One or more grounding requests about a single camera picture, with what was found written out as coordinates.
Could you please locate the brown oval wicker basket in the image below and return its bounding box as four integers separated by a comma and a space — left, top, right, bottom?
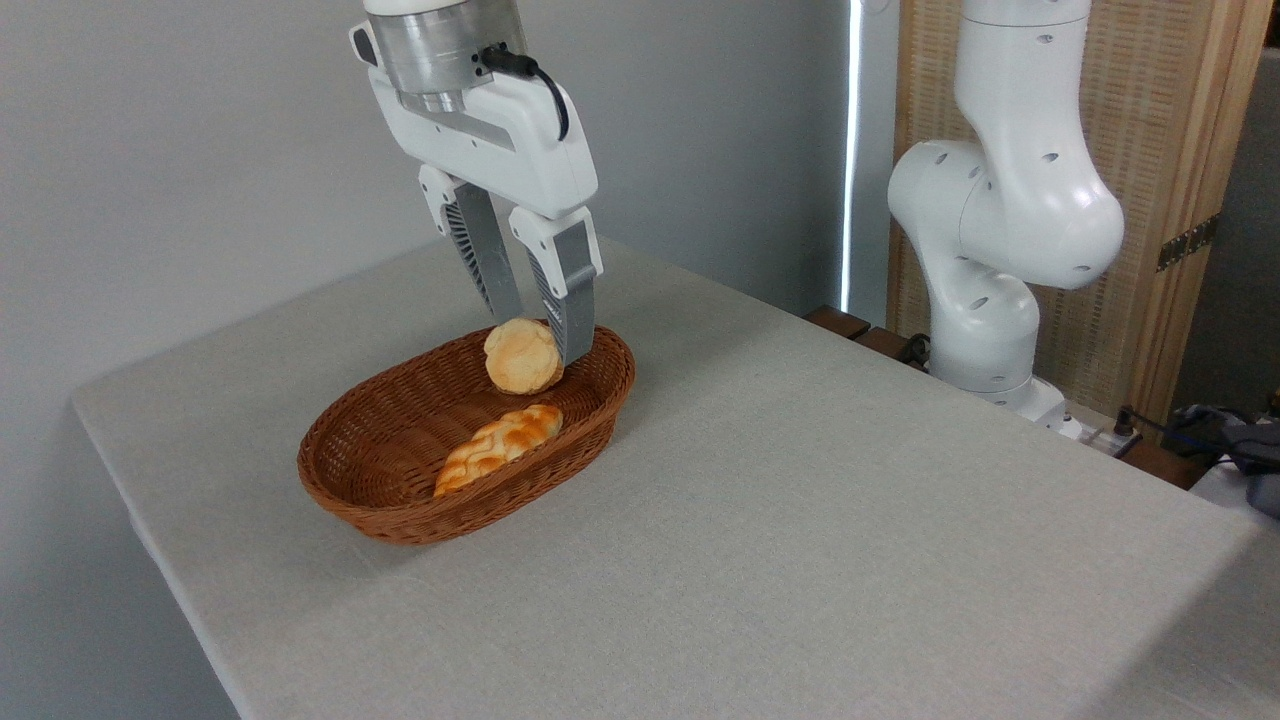
297, 322, 637, 546

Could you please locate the long braided bread loaf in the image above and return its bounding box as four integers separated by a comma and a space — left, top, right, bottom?
433, 404, 564, 498

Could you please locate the white power strip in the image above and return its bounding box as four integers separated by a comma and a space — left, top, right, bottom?
1078, 425, 1136, 459

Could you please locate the black gripper cable with plug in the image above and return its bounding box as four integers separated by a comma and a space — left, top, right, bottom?
480, 45, 571, 143

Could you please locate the black power plug with cable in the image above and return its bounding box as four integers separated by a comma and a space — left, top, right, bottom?
1113, 405, 1241, 461

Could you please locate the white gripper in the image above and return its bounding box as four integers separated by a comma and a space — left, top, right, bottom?
348, 20, 605, 367

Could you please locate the grey linen tablecloth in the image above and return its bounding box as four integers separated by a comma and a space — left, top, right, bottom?
70, 235, 1280, 720

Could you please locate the round orange bread bun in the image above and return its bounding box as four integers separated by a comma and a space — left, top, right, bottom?
483, 318, 566, 396

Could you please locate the brass screen hinge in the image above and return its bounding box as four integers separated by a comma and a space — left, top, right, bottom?
1156, 214, 1219, 273

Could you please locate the dark grey cloth bundle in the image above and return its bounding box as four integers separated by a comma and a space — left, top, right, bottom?
1165, 400, 1280, 521

